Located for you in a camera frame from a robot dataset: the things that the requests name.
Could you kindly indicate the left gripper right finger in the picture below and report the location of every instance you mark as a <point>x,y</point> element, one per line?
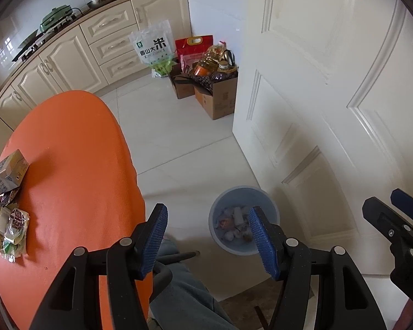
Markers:
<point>344,298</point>

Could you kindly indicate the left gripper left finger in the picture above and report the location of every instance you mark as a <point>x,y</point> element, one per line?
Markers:
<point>73,299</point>

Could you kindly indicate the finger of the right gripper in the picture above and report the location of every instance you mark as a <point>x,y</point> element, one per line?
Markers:
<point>403,201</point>
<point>390,224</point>

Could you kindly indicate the green instant noodle wrapper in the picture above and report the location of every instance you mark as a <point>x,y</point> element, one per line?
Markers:
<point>14,223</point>

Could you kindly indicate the milk carton box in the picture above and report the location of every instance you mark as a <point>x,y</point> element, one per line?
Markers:
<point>12,171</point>

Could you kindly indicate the blue plastic trash bin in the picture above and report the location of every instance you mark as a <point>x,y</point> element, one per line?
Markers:
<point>229,218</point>

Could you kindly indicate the lower kitchen cabinets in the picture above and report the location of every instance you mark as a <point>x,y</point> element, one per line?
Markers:
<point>90,54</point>

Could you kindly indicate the person's jeans legs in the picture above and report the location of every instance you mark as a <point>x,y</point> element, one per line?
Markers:
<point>187,304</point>

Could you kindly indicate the white door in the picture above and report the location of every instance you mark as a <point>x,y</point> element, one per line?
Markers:
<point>324,116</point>

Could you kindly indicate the cardboard box with bottles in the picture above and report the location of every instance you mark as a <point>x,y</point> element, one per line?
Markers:
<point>214,78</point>

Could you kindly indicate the small cardboard box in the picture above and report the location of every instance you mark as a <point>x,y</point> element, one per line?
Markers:
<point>181,82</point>

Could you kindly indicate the gas stove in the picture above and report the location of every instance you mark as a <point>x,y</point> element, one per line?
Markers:
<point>37,39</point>

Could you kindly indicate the white rice bag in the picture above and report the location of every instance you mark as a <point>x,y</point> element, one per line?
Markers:
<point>155,47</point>

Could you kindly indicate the red rice bag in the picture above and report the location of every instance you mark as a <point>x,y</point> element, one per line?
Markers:
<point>190,50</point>

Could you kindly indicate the green electric pot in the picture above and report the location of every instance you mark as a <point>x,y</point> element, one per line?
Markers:
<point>54,16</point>

